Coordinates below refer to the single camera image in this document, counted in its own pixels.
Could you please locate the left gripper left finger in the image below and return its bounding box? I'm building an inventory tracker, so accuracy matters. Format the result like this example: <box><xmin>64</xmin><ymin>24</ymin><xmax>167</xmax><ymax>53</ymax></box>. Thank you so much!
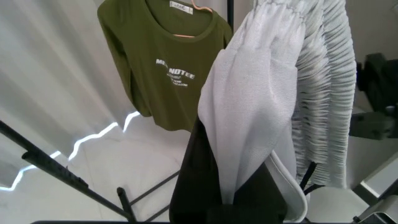
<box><xmin>169</xmin><ymin>116</ymin><xmax>224</xmax><ymax>222</ymax></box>

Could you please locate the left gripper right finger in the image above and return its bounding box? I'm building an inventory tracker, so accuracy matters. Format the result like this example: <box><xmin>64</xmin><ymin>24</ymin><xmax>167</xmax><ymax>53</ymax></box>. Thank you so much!
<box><xmin>233</xmin><ymin>161</ymin><xmax>289</xmax><ymax>222</ymax></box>

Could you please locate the green garment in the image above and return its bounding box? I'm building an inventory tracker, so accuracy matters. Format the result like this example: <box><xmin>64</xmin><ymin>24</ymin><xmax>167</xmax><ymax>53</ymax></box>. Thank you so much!
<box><xmin>96</xmin><ymin>0</ymin><xmax>234</xmax><ymax>133</ymax></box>

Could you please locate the pale grey garment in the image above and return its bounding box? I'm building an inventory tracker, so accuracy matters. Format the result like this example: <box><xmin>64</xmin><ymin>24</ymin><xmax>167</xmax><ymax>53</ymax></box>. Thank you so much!
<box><xmin>197</xmin><ymin>0</ymin><xmax>358</xmax><ymax>223</ymax></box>

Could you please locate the pink clothes hanger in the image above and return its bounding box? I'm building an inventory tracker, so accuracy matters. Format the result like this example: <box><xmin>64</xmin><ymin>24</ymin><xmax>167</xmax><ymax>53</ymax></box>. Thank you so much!
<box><xmin>172</xmin><ymin>0</ymin><xmax>215</xmax><ymax>39</ymax></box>

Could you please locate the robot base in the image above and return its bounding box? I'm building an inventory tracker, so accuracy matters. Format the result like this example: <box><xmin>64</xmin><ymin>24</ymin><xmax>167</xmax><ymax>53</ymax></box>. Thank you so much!
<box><xmin>306</xmin><ymin>149</ymin><xmax>398</xmax><ymax>224</ymax></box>

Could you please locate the black clothes rack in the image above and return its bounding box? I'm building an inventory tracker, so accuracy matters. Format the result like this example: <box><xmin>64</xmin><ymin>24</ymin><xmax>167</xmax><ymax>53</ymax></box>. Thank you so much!
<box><xmin>0</xmin><ymin>0</ymin><xmax>236</xmax><ymax>223</ymax></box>

